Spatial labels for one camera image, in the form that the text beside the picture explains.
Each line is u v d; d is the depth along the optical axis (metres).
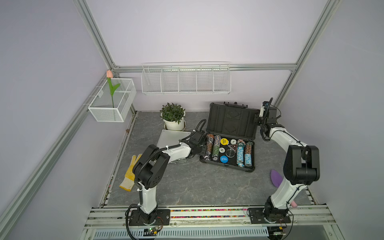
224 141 0.99
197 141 0.75
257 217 0.74
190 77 1.00
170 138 1.00
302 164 0.49
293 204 0.75
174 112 0.96
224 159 0.91
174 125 1.00
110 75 0.85
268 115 0.74
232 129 1.00
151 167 0.50
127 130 1.15
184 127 1.09
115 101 0.84
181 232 1.57
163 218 0.73
